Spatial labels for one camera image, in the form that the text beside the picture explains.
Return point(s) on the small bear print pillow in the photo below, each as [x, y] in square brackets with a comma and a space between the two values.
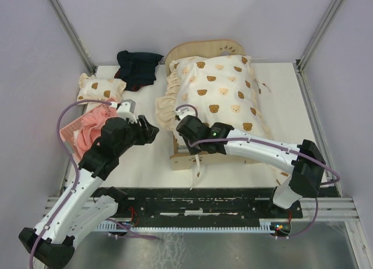
[92, 88]

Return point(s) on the aluminium frame post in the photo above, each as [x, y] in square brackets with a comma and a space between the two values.
[326, 21]
[73, 36]

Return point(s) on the pink cloth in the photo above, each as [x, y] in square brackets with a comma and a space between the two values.
[91, 125]

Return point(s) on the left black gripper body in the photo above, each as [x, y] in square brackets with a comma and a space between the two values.
[133, 131]

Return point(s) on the pink plastic basket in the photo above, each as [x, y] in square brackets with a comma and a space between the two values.
[67, 133]

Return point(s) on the large bear print cushion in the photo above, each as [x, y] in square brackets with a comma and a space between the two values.
[215, 94]

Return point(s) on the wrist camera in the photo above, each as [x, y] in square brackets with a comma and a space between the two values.
[126, 110]
[181, 113]

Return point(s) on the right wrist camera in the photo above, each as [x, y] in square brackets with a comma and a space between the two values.
[181, 113]

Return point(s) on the wooden pet bed frame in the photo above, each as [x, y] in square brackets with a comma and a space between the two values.
[201, 47]

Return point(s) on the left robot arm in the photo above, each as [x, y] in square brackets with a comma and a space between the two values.
[54, 239]

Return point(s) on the dark navy garment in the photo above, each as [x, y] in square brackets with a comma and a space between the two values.
[137, 69]

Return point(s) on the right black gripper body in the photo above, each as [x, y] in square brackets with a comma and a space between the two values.
[195, 149]

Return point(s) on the left aluminium frame post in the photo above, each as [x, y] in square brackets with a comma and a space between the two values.
[73, 36]

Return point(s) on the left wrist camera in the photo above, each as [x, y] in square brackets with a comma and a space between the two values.
[126, 110]

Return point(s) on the white slotted cable duct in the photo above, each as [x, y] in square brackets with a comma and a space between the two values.
[199, 224]

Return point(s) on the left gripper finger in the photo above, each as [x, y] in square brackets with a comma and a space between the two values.
[146, 127]
[145, 138]

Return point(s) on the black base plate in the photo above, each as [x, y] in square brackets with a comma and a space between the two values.
[125, 210]

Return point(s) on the right aluminium frame post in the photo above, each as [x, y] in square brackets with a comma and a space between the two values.
[326, 21]

